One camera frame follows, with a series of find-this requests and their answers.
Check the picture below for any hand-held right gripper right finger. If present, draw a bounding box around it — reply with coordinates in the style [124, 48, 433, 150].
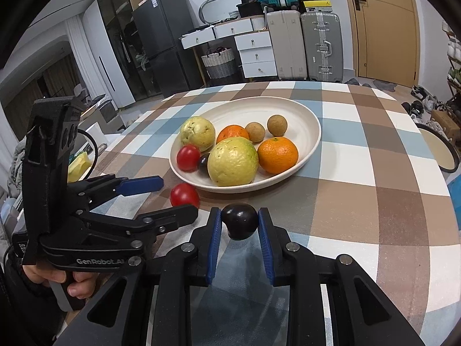
[257, 207, 426, 346]

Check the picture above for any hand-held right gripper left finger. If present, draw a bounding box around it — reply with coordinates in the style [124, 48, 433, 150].
[54, 207, 222, 346]

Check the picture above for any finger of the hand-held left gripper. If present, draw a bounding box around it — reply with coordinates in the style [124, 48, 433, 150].
[68, 174, 165, 210]
[77, 204, 199, 242]

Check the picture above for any red tomato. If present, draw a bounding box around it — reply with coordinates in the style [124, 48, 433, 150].
[176, 144, 202, 172]
[170, 183, 201, 209]

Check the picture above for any large green yellow guava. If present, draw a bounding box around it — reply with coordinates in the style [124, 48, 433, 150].
[207, 137, 259, 187]

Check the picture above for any large orange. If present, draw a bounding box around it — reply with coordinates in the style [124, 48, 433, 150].
[257, 136, 299, 175]

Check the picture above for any cream round plate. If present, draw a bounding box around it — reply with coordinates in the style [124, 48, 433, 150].
[169, 97, 322, 194]

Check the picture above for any brown longan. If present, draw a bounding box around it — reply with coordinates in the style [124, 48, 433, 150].
[245, 122, 266, 143]
[267, 114, 289, 137]

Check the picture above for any person's left hand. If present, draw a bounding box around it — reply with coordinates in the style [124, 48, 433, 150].
[22, 264, 96, 300]

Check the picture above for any yellow packet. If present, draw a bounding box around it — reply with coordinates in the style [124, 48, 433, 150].
[67, 151, 93, 183]

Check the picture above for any brown curtain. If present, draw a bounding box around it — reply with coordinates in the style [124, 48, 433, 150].
[3, 67, 79, 131]

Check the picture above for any small orange mandarin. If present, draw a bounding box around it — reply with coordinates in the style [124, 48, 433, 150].
[216, 124, 250, 145]

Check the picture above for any checked tablecloth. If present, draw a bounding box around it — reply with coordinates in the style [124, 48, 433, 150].
[54, 81, 453, 346]

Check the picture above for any white wardrobe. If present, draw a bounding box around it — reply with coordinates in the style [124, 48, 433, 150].
[82, 0, 145, 109]

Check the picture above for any dark grey refrigerator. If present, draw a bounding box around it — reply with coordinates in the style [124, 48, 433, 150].
[131, 0, 203, 99]

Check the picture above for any woven laundry basket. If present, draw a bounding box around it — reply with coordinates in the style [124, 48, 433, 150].
[201, 47, 237, 80]

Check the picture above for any white drawer desk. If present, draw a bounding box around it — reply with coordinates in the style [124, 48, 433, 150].
[180, 17, 279, 79]

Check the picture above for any oval mirror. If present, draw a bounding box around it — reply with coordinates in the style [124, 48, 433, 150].
[199, 0, 243, 25]

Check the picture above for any blue plastic bag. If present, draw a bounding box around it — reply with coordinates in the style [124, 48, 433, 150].
[447, 179, 461, 232]

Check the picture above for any round black rimmed basin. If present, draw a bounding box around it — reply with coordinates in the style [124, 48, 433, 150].
[414, 123, 460, 173]

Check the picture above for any beige suitcase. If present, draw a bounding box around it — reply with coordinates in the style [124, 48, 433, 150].
[266, 10, 309, 81]

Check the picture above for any silver suitcase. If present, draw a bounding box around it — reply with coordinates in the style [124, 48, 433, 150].
[301, 12, 344, 83]

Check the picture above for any group of shoes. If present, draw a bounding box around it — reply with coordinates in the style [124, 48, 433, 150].
[401, 84, 448, 131]

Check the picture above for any cardboard box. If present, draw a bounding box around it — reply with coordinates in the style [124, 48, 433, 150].
[430, 109, 461, 138]

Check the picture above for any yellow black box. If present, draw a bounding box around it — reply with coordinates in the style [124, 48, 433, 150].
[303, 0, 332, 14]

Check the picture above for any wooden door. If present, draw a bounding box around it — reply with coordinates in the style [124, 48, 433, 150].
[340, 0, 420, 88]

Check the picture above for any wooden shoe rack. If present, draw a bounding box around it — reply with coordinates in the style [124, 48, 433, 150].
[441, 21, 461, 102]

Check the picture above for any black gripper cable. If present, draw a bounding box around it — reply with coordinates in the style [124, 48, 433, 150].
[75, 128, 99, 178]

